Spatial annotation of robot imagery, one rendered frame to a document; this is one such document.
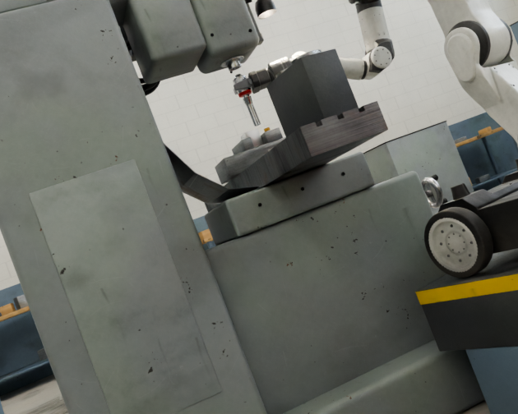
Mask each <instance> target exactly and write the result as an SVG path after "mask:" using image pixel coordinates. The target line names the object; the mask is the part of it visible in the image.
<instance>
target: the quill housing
mask: <svg viewBox="0 0 518 414"><path fill-rule="evenodd" d="M190 3H191V4H192V9H193V11H194V13H195V15H196V18H197V21H198V24H199V26H200V28H201V32H202V34H203V36H204V39H205V41H206V48H205V50H204V52H203V54H202V55H201V58H200V60H199V62H198V63H197V67H198V69H199V71H200V72H201V73H203V74H209V73H212V72H215V71H219V70H223V69H225V68H227V67H222V66H221V65H220V64H221V63H222V62H223V61H224V60H226V59H228V58H231V57H233V56H237V55H243V56H244V59H243V60H242V61H241V64H242V63H245V62H246V61H247V60H248V58H249V57H250V56H251V54H252V52H253V51H254V49H255V48H256V47H257V45H258V44H259V37H258V34H257V31H256V28H255V26H254V24H253V22H252V18H251V16H250V13H249V11H248V9H247V5H246V3H245V1H244V0H190Z"/></svg>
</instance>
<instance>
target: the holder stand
mask: <svg viewBox="0 0 518 414"><path fill-rule="evenodd" d="M291 63H292V65H291V66H290V67H288V68H285V69H284V70H283V71H280V72H279V73H277V74H276V79H274V80H273V81H272V82H271V83H270V84H269V85H268V86H267V87H266V88H267V90H268V92H269V95H270V97H271V101H272V103H273V105H274V107H275V110H276V113H277V116H278V118H279V120H280V124H281V126H282V128H283V131H284V134H285V136H286V137H287V136H289V135H290V134H292V133H293V132H294V131H296V130H297V129H298V128H300V127H302V126H305V125H307V124H310V123H313V122H315V123H317V122H319V121H321V120H322V119H324V118H327V117H331V116H334V115H337V116H339V115H340V114H341V113H343V112H346V111H349V110H351V109H354V108H358V104H357V102H356V99H355V97H354V94H353V91H352V90H351V87H350V85H349V82H348V79H347V76H346V74H345V71H344V68H343V67H342V64H341V62H340V59H339V56H338V54H337V52H336V50H335V48H334V49H331V50H327V51H324V52H322V51H321V50H320V49H317V50H312V51H310V52H307V53H304V54H302V55H300V56H298V57H296V58H295V59H294V60H293V61H292V62H291Z"/></svg>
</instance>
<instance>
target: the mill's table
mask: <svg viewBox="0 0 518 414"><path fill-rule="evenodd" d="M387 130H388V127H387V124H386V121H385V119H384V117H383V115H382V111H381V109H380V107H379V104H378V102H377V101H376V102H373V103H369V104H366V105H363V106H362V107H361V108H354V109H351V110H349V111H346V112H343V113H341V114H340V115H339V116H337V115H334V116H331V117H327V118H324V119H322V120H320V121H319V122H317V123H315V122H313V123H310V124H307V125H305V126H301V127H300V128H298V129H297V130H296V131H294V132H293V133H292V134H290V135H289V136H287V137H286V138H285V139H284V140H282V141H281V142H280V143H279V144H278V145H276V146H275V147H274V148H273V149H271V150H270V151H268V152H267V153H266V154H264V155H263V156H262V157H260V158H259V159H258V160H257V161H256V162H255V163H253V164H252V165H251V166H249V167H248V168H246V169H245V170H244V171H243V172H241V173H240V174H239V175H237V176H236V177H235V178H234V179H233V180H231V181H230V182H229V183H227V184H226V185H225V187H227V188H229V189H230V188H242V187H253V186H259V187H258V188H261V187H263V186H267V185H270V184H271V183H274V182H278V181H280V180H283V179H285V178H288V177H292V176H294V175H297V174H299V173H303V172H306V171H307V170H310V169H313V168H316V167H319V166H322V165H324V164H326V163H329V162H330V161H332V160H334V159H336V158H338V157H340V156H341V155H342V154H345V153H347V152H349V151H351V150H352V149H354V148H356V147H358V146H359V145H361V144H363V143H365V142H366V141H368V140H371V139H372V138H374V137H375V136H378V135H380V134H381V133H383V132H384V131H387ZM258 188H257V189H258ZM218 205H220V204H212V205H208V204H206V203H205V206H206V209H207V211H208V212H210V211H211V210H213V209H214V208H215V207H217V206H218Z"/></svg>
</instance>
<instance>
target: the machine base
mask: <svg viewBox="0 0 518 414"><path fill-rule="evenodd" d="M466 350H467V349H466ZM466 350H455V351H442V352H440V351H439V349H438V346H437V343H436V341H435V339H434V340H432V341H431V342H429V343H426V344H424V345H422V346H420V347H417V348H415V349H414V350H412V351H410V352H407V353H405V354H404V355H402V356H399V357H397V358H396V359H394V360H392V361H389V362H387V363H385V364H383V365H381V366H378V367H377V368H375V369H373V370H370V371H369V372H367V373H365V374H363V375H360V376H359V377H357V378H355V379H352V380H351V381H349V382H347V383H344V384H342V385H340V386H338V387H336V388H334V389H332V390H330V391H328V392H326V393H324V394H322V395H320V396H318V397H316V398H314V399H312V400H310V401H308V402H305V403H303V404H301V405H299V406H297V407H295V408H293V409H291V410H289V411H287V412H285V413H283V414H461V413H462V412H464V411H466V410H468V409H470V408H471V407H473V406H475V405H477V404H479V403H481V402H482V401H484V400H485V398H484V396H483V393H482V390H481V388H480V386H479V382H478V380H477V378H476V375H475V373H474V370H473V367H472V365H471V363H470V361H469V358H468V355H467V353H466Z"/></svg>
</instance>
